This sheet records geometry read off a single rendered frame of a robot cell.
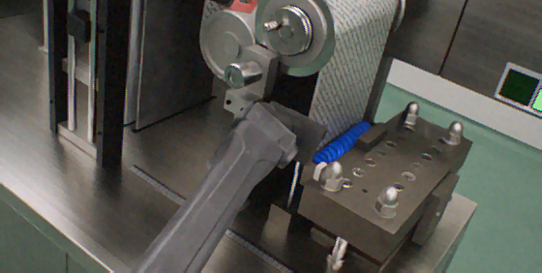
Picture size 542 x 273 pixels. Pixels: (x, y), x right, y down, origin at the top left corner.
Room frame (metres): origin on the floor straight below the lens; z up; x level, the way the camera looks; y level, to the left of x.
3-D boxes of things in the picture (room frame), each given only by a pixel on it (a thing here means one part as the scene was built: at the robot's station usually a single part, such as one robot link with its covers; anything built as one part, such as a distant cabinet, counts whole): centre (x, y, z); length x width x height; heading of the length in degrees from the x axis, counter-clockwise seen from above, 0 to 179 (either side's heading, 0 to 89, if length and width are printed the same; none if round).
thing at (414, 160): (0.85, -0.24, 1.00); 0.40 x 0.16 x 0.06; 150
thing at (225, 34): (0.97, 0.04, 1.17); 0.26 x 0.12 x 0.12; 150
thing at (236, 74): (0.75, 0.06, 1.18); 0.04 x 0.02 x 0.04; 60
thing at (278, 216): (0.88, -0.12, 0.92); 0.28 x 0.04 x 0.04; 150
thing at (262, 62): (0.78, 0.04, 1.05); 0.06 x 0.05 x 0.31; 150
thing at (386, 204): (0.69, -0.20, 1.05); 0.04 x 0.04 x 0.04
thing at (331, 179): (0.73, -0.11, 1.05); 0.04 x 0.04 x 0.04
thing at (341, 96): (0.87, -0.12, 1.10); 0.23 x 0.01 x 0.18; 150
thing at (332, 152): (0.87, -0.14, 1.03); 0.21 x 0.04 x 0.03; 150
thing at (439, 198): (0.82, -0.33, 0.96); 0.10 x 0.03 x 0.11; 150
